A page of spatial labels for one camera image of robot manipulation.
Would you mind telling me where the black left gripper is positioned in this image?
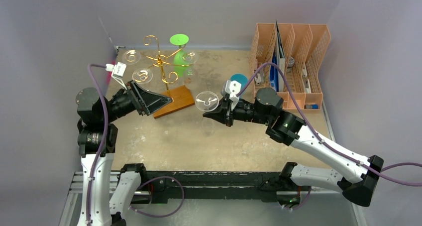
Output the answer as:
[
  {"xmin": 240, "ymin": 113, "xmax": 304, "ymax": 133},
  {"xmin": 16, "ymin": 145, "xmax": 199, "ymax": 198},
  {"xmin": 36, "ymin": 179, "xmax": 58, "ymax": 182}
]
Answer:
[{"xmin": 102, "ymin": 80, "xmax": 171, "ymax": 122}]

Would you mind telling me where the clear flute wine glass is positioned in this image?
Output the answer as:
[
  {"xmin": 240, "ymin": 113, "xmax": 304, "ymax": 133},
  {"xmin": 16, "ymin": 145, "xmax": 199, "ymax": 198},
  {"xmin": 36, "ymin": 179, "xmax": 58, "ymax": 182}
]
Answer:
[{"xmin": 132, "ymin": 68, "xmax": 153, "ymax": 85}]

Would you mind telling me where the blue plastic goblet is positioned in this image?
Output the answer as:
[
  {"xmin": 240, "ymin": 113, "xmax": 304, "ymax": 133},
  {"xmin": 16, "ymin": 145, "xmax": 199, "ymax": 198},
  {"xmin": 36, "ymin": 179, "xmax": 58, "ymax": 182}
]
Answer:
[{"xmin": 230, "ymin": 73, "xmax": 248, "ymax": 89}]

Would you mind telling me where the clear glass back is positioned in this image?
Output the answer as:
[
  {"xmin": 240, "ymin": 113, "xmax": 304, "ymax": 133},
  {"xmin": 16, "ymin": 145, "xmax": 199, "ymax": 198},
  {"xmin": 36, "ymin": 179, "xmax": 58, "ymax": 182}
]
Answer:
[{"xmin": 122, "ymin": 49, "xmax": 141, "ymax": 65}]

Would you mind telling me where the green plastic goblet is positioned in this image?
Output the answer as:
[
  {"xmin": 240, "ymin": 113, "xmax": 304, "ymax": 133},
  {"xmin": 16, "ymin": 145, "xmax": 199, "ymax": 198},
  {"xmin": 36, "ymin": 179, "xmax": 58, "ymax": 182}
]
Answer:
[{"xmin": 170, "ymin": 33, "xmax": 194, "ymax": 78}]

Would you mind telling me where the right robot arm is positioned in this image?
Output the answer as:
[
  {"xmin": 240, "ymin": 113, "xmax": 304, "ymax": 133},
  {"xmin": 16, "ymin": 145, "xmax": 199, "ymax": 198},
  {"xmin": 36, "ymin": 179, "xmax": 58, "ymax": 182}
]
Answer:
[{"xmin": 196, "ymin": 88, "xmax": 384, "ymax": 207}]

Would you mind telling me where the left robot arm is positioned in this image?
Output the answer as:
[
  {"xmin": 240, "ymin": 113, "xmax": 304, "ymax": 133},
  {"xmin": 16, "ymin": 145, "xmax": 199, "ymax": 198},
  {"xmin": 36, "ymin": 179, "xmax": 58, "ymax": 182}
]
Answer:
[{"xmin": 75, "ymin": 81, "xmax": 173, "ymax": 226}]

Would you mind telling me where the gold wine glass rack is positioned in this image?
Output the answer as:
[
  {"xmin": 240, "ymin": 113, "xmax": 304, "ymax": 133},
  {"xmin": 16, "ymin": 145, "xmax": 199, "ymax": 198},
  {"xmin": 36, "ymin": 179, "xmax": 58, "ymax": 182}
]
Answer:
[{"xmin": 139, "ymin": 35, "xmax": 195, "ymax": 119}]

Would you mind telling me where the blue folder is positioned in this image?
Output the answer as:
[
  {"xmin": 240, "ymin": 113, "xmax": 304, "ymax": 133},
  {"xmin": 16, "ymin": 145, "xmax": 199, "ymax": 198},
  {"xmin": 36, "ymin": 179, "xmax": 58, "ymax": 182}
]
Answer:
[{"xmin": 269, "ymin": 51, "xmax": 279, "ymax": 92}]

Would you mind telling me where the grey white folder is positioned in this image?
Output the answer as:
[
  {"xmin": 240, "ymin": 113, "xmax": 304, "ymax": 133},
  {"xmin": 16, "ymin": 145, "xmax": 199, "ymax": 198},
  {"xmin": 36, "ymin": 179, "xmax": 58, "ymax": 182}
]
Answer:
[{"xmin": 275, "ymin": 21, "xmax": 285, "ymax": 92}]

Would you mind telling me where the peach file organizer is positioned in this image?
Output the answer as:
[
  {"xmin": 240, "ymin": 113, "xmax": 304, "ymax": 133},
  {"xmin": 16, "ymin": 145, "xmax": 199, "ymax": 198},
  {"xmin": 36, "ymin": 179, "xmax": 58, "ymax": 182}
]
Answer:
[{"xmin": 249, "ymin": 23, "xmax": 330, "ymax": 112}]

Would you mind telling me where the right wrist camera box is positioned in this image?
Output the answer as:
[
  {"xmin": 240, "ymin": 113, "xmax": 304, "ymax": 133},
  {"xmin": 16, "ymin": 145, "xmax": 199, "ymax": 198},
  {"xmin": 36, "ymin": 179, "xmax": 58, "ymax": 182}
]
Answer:
[{"xmin": 221, "ymin": 80, "xmax": 241, "ymax": 110}]

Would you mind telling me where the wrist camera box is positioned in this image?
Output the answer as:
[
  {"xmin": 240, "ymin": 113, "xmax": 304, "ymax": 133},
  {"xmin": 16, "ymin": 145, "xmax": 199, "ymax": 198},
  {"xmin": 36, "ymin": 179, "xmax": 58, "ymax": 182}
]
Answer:
[
  {"xmin": 221, "ymin": 80, "xmax": 241, "ymax": 110},
  {"xmin": 105, "ymin": 62, "xmax": 127, "ymax": 90}
]

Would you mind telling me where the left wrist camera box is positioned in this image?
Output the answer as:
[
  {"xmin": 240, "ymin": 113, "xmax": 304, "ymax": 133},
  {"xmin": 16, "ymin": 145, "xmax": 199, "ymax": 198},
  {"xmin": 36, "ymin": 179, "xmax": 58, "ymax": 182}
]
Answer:
[{"xmin": 105, "ymin": 62, "xmax": 127, "ymax": 90}]

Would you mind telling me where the purple cable loop front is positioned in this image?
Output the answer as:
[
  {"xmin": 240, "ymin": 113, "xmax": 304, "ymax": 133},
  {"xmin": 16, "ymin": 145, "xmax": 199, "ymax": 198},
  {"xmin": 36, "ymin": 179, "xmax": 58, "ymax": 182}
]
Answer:
[{"xmin": 127, "ymin": 176, "xmax": 185, "ymax": 219}]

